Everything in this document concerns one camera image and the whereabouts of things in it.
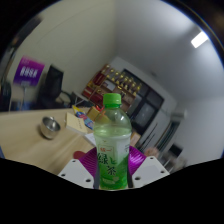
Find purple sign board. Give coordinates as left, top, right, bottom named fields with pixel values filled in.
left=13, top=55, right=46, bottom=88

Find black office chair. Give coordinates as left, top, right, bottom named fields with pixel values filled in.
left=35, top=64, right=73, bottom=109

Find black framed glass door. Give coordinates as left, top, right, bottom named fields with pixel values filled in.
left=123, top=68, right=165, bottom=134

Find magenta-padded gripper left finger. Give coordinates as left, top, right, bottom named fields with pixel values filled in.
left=57, top=146, right=99, bottom=189

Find green tea bottle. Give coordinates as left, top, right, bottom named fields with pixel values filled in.
left=92, top=93, right=133, bottom=191

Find cream-coloured book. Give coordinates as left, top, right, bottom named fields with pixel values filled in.
left=64, top=111, right=89, bottom=135

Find ceiling tube light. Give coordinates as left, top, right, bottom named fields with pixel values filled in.
left=190, top=30, right=210, bottom=49

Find flat round red coaster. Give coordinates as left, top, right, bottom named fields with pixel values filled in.
left=73, top=150, right=86, bottom=161

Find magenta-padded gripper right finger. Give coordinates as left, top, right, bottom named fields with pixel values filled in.
left=127, top=145, right=170, bottom=189

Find wooden shelf unit with trophies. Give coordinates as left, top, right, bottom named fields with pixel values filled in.
left=81, top=63, right=143, bottom=113

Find yellow booklet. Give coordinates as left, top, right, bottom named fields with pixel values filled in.
left=72, top=105, right=88, bottom=118

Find pink flowers in white pot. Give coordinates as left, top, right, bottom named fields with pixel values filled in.
left=143, top=146, right=160, bottom=158

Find small steel bowl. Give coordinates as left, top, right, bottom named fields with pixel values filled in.
left=39, top=116, right=62, bottom=140

